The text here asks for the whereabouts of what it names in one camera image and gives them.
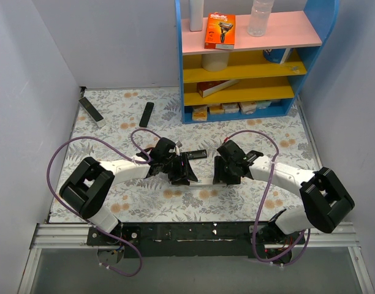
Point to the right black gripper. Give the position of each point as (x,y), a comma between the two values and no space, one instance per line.
(223,168)

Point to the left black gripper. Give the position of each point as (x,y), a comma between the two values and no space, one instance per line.
(181,168)

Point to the white remote control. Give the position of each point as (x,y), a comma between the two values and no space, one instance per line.
(201,182)

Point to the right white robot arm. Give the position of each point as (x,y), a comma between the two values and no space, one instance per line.
(326,202)

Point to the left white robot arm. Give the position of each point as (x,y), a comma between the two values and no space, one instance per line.
(87,187)

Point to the black remote with buttons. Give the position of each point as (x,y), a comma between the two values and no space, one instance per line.
(198,154)

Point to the slim black remote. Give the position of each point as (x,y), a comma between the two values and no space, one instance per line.
(146,114)

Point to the black and silver remote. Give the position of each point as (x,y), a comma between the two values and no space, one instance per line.
(92,112)

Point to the floral table mat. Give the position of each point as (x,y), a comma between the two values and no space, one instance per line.
(155,199)

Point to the yellow small box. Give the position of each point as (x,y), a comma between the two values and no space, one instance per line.
(216,109)

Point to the orange snack box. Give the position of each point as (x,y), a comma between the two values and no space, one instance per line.
(199,113)

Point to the white orange small box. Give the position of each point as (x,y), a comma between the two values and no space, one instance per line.
(247,108)

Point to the light blue small pack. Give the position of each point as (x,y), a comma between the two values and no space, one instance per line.
(263,104)

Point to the red and white flat box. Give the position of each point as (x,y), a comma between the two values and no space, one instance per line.
(207,88)

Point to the blue shelf unit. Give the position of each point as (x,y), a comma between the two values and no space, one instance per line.
(306,31)

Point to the white cylinder container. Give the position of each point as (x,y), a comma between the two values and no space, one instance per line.
(215,62)

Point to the blue round tin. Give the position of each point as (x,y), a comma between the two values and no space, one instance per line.
(277,56)

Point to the orange razor box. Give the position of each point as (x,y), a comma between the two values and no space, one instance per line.
(220,31)

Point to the clear plastic bottle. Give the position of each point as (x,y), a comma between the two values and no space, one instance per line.
(260,12)

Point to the white tall bottle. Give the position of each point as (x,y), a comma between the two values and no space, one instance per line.
(196,15)

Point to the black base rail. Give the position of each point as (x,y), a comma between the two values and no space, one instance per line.
(188,239)

